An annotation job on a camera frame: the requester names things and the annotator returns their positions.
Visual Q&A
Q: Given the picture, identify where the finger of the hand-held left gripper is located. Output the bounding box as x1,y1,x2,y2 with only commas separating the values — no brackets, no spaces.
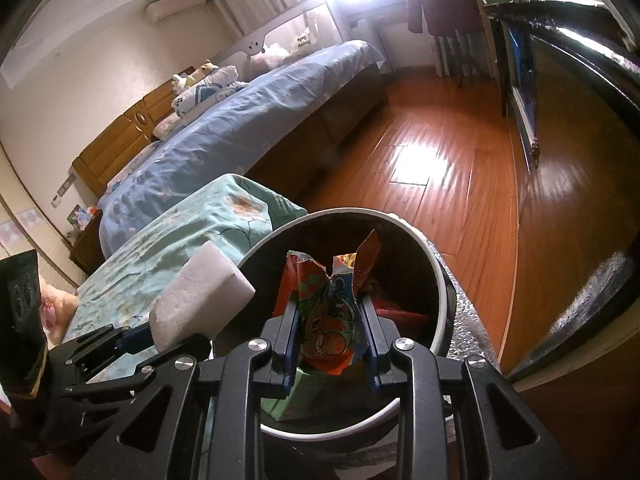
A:
62,332,213,401
52,324,156,368

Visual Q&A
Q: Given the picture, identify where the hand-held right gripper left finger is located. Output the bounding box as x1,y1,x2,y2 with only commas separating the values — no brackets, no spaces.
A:
65,295,303,480

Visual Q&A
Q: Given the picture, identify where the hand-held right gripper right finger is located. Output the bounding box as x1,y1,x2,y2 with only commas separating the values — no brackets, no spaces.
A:
357,294,581,480

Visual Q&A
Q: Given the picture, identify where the orange snack bag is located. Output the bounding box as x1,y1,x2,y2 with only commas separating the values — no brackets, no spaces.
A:
274,229,383,377

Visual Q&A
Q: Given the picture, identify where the green cardboard box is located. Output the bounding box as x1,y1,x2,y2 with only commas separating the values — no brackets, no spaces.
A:
260,365,373,423

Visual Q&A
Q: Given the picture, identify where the white foam block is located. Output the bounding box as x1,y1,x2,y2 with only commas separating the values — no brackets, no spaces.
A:
149,240,257,350

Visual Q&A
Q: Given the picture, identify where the dark wooden nightstand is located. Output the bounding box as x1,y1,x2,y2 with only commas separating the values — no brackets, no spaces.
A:
69,210,106,276

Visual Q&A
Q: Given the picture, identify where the teal floral bedspread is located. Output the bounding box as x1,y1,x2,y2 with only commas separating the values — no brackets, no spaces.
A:
62,174,308,346

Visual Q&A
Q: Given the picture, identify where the wooden headboard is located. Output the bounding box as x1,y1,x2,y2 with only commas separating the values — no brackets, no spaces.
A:
71,66,197,196

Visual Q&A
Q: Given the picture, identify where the bed with blue sheet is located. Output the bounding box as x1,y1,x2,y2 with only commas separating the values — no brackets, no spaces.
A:
97,40,388,261

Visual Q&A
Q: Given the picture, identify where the white pink pillow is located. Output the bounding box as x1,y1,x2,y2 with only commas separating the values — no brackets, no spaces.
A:
152,110,183,141

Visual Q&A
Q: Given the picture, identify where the blue white folded quilt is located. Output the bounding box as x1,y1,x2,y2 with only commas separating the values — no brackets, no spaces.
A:
172,65,248,116

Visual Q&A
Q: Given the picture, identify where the pink white bundle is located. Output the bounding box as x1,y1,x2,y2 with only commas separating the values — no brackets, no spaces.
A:
247,42,293,78

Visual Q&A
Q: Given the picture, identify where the white plush toy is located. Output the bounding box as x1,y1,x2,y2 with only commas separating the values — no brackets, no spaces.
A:
172,60,221,93

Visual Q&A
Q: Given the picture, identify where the white radiator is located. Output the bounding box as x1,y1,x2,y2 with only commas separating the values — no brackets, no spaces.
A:
431,30,483,81

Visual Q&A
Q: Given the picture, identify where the black glass-door cabinet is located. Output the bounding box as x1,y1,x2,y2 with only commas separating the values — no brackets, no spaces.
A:
482,0,640,381

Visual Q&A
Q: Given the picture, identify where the wooden desk with drawers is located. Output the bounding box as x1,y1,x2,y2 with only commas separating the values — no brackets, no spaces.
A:
345,2,416,71

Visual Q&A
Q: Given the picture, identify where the white air conditioner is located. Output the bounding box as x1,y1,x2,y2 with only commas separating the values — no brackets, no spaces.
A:
146,0,207,23

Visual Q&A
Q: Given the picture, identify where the small photo frame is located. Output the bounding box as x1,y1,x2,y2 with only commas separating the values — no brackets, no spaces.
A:
67,204,98,228

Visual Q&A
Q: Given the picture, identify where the wall switch panel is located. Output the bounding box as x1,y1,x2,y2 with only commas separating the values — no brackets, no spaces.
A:
50,175,76,208

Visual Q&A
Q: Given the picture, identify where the grey bed guard rail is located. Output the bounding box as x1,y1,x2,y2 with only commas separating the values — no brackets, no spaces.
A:
212,0,346,83

